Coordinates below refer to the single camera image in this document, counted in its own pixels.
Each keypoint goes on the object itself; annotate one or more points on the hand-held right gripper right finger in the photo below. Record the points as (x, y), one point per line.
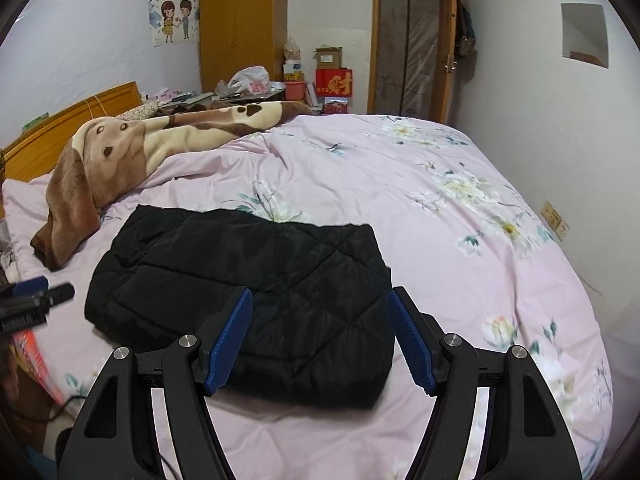
(410, 340)

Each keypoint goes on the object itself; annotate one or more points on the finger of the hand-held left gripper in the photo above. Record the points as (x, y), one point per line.
(30, 286)
(57, 294)

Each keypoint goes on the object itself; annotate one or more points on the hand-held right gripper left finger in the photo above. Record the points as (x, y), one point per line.
(230, 345)

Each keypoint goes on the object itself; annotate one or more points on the black padded jacket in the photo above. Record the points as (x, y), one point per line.
(250, 300)

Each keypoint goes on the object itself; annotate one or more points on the red printed box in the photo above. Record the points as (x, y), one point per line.
(35, 360)

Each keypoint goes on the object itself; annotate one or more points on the pink floral bed sheet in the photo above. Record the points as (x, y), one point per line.
(375, 200)

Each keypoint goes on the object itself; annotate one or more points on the wooden headboard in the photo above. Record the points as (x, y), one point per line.
(50, 125)

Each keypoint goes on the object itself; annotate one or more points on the green packet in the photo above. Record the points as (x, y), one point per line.
(37, 121)

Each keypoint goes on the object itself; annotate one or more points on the brown printed blanket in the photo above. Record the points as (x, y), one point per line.
(150, 145)

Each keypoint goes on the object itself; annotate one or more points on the floral pillow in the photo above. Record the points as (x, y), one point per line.
(140, 111)

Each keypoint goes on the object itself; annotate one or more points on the small red boxes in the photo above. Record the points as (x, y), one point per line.
(335, 106)

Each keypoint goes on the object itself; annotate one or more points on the cluttered bedside table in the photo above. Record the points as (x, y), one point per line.
(260, 96)

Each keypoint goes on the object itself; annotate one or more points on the white carton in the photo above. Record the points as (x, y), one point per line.
(311, 95)

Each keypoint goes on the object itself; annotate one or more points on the pink bucket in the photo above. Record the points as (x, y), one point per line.
(294, 90)

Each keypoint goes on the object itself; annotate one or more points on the white plastic bag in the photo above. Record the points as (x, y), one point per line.
(250, 80)

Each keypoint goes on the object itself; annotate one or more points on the red gift box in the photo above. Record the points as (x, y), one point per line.
(335, 82)

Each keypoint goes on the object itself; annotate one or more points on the blue and white box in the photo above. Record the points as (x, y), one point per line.
(293, 69)

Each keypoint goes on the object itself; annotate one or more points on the grey mesh door curtain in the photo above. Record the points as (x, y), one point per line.
(407, 50)

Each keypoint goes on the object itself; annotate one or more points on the cardboard box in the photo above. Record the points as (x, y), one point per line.
(327, 57)

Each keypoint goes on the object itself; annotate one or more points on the clear snack bag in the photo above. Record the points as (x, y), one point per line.
(292, 50)

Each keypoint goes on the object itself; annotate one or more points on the hanging bags on door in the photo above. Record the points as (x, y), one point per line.
(465, 30)

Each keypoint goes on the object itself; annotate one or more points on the wooden door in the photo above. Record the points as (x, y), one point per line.
(451, 25)

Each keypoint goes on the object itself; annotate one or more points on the wooden wardrobe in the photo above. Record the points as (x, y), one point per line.
(240, 25)

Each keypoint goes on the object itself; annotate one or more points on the yellow wall socket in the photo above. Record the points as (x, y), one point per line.
(562, 230)
(550, 211)

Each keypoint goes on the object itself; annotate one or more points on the cartoon couple wall poster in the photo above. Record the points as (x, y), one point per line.
(172, 20)

